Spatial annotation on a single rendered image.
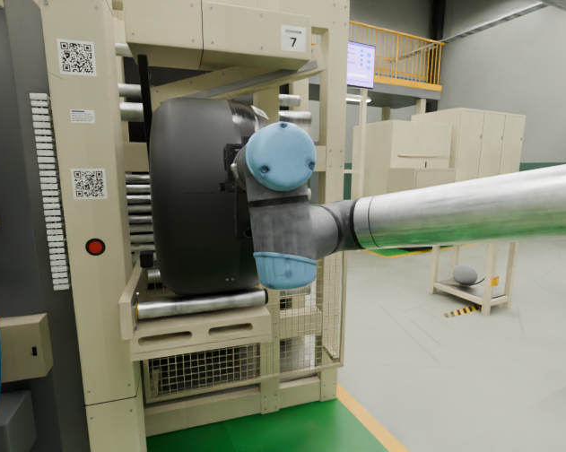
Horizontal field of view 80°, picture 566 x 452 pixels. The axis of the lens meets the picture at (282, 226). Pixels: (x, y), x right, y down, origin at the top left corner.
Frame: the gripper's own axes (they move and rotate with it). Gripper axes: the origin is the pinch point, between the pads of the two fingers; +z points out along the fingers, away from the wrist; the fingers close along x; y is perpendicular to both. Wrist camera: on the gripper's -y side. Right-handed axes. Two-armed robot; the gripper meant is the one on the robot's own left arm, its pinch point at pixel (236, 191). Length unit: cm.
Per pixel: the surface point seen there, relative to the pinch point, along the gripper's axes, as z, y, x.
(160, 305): 20.0, -27.6, 17.6
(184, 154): 6.0, 8.3, 10.0
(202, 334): 18.4, -35.9, 7.6
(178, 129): 8.9, 14.3, 11.0
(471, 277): 176, -75, -244
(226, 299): 19.8, -28.1, 0.8
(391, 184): 389, 26, -307
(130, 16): 43, 55, 23
